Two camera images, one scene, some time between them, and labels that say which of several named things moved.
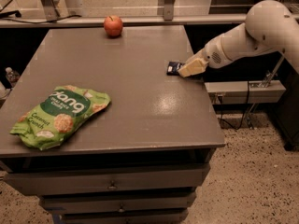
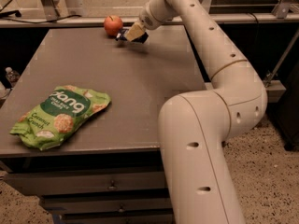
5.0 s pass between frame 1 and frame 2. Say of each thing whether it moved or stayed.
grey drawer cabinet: stayed
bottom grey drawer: stayed
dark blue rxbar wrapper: moved
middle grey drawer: stayed
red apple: stayed
